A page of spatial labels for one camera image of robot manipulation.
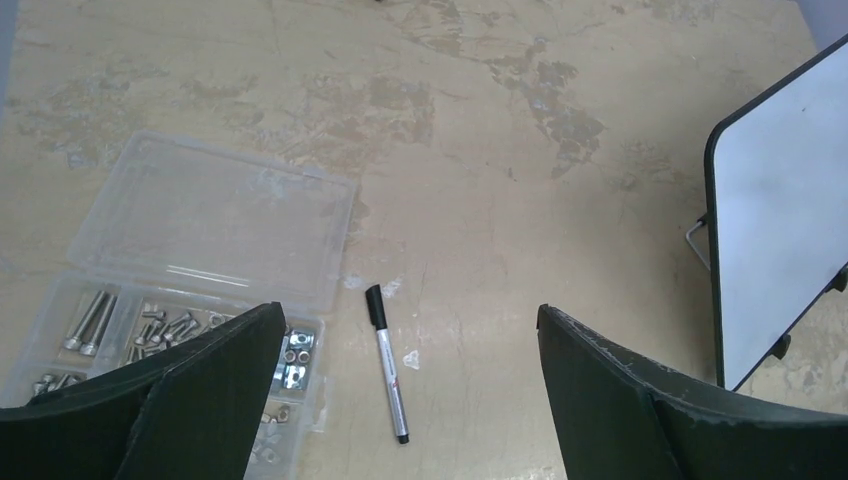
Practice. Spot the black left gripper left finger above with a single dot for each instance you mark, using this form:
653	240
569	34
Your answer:
189	412

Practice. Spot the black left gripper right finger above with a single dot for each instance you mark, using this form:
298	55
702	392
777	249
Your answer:
621	415

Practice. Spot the silver whiteboard marker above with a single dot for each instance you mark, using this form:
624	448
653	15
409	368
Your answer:
396	406

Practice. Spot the white whiteboard black frame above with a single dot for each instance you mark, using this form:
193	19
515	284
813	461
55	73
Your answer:
775	175

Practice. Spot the black marker cap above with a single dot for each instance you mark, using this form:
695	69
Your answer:
374	301

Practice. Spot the clear plastic screw box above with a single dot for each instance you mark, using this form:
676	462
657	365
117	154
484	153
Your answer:
182	237

